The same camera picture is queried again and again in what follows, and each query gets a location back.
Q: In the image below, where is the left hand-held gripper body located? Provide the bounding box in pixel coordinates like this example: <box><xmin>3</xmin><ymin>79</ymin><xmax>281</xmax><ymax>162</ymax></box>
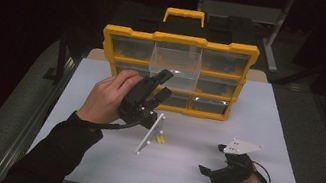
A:
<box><xmin>110</xmin><ymin>71</ymin><xmax>174</xmax><ymax>160</ymax></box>

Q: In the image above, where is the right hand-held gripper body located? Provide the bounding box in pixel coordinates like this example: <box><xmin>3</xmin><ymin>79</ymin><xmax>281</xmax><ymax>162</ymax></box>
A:
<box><xmin>208</xmin><ymin>135</ymin><xmax>265</xmax><ymax>183</ymax></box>

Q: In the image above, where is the clear plastic drawer bin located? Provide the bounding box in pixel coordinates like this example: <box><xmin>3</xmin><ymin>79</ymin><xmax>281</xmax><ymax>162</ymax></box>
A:
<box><xmin>146</xmin><ymin>39</ymin><xmax>205</xmax><ymax>95</ymax></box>

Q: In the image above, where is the yellow black organizer case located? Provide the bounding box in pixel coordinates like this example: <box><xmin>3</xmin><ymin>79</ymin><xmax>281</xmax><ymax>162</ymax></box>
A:
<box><xmin>90</xmin><ymin>0</ymin><xmax>267</xmax><ymax>128</ymax></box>

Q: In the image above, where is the person's left hand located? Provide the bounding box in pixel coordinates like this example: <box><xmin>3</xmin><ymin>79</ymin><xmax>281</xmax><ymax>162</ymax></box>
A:
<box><xmin>75</xmin><ymin>62</ymin><xmax>145</xmax><ymax>131</ymax></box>

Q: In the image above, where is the grid of clear small drawers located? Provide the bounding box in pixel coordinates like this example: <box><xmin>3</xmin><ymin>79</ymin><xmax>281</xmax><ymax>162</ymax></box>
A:
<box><xmin>102</xmin><ymin>31</ymin><xmax>251</xmax><ymax>119</ymax></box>

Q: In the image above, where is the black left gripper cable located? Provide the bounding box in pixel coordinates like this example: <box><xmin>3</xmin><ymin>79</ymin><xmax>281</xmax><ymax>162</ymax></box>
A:
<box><xmin>70</xmin><ymin>104</ymin><xmax>150</xmax><ymax>138</ymax></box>

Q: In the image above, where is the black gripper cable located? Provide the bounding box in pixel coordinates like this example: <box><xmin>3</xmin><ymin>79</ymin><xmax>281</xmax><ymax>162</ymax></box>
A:
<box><xmin>249</xmin><ymin>160</ymin><xmax>276</xmax><ymax>183</ymax></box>
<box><xmin>70</xmin><ymin>104</ymin><xmax>150</xmax><ymax>138</ymax></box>

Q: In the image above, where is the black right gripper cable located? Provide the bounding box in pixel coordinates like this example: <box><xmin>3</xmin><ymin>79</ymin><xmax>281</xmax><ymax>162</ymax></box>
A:
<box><xmin>249</xmin><ymin>160</ymin><xmax>276</xmax><ymax>183</ymax></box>

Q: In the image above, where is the white metal desk frame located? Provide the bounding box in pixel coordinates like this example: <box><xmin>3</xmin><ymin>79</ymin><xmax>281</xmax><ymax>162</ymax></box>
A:
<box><xmin>188</xmin><ymin>0</ymin><xmax>295</xmax><ymax>75</ymax></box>

